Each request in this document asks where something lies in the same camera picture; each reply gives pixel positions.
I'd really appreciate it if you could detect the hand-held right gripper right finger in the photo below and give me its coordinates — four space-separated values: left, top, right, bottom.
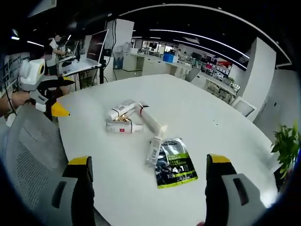
205 153 281 226

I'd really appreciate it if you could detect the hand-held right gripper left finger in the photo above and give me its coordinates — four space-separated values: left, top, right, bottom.
30 155 95 226

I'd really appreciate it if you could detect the white skincare tube grey label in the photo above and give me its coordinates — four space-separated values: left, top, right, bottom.
107 99 137 121

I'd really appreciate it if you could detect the small golden skincare item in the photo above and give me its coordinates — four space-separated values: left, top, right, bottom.
112 113 132 123

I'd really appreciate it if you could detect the white skincare bottle red label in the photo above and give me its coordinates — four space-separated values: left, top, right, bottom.
105 121 144 134

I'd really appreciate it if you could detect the black green skincare sachet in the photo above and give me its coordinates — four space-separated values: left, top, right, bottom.
153 137 199 190

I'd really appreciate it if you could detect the long white skincare tube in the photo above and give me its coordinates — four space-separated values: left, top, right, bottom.
135 101 168 136

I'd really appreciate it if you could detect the blue storage box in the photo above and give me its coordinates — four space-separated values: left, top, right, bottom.
162 52 179 63

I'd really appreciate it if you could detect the person's left hand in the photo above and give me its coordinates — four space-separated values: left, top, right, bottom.
10 90 32 111

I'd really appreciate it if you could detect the white standing desk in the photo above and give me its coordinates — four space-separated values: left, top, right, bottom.
57 59 103 90

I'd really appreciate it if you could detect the black monitor stand pole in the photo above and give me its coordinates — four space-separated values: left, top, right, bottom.
99 59 106 85

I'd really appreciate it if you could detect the grey mesh office chair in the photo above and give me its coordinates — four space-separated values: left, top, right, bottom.
4 103 70 214

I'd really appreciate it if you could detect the large dark monitor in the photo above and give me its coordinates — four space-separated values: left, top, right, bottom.
86 29 110 64

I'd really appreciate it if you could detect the green potted plant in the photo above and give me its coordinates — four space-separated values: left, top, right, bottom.
273 119 301 180

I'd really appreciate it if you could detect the thin dark cable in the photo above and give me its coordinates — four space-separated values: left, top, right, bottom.
4 87 17 116

